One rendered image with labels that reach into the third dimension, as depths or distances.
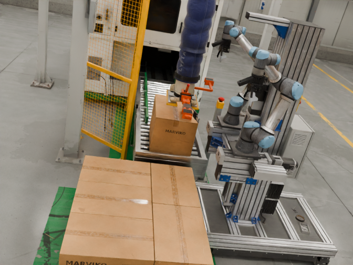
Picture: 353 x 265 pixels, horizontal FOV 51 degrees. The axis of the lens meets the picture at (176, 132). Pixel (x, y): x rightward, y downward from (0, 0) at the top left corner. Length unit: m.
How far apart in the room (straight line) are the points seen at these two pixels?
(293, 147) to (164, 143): 1.17
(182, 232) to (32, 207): 1.55
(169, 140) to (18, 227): 1.52
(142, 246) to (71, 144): 2.02
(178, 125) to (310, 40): 1.35
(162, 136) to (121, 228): 1.12
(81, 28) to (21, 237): 1.98
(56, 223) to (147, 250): 1.20
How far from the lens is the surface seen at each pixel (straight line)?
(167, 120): 3.41
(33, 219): 3.59
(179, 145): 3.54
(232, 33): 3.21
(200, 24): 3.13
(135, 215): 2.83
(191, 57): 3.20
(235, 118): 3.36
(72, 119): 4.17
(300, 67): 3.01
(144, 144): 3.79
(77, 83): 4.00
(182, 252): 2.63
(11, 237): 3.44
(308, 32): 2.95
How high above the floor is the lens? 2.34
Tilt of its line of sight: 26 degrees down
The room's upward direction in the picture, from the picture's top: 12 degrees clockwise
